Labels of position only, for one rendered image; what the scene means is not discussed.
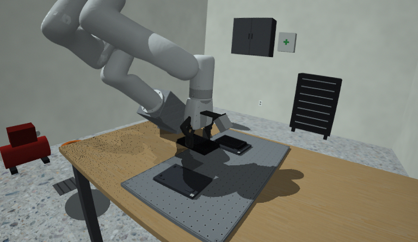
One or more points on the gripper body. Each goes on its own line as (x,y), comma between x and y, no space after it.
(193,108)

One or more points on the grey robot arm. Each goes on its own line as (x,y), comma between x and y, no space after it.
(109,40)

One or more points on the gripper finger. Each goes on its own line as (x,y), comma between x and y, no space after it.
(207,131)
(185,127)

